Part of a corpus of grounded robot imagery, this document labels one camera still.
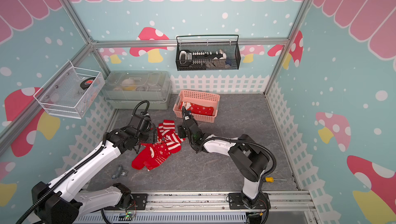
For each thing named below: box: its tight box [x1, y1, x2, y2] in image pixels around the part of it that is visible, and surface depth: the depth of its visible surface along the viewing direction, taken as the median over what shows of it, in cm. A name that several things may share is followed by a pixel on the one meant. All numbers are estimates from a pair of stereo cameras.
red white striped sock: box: [157, 119, 187, 154], surface depth 96 cm
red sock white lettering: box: [131, 142, 172, 171], surface depth 89 cm
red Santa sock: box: [179, 101, 215, 117], surface depth 111 cm
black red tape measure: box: [79, 76, 96, 91], surface depth 80 cm
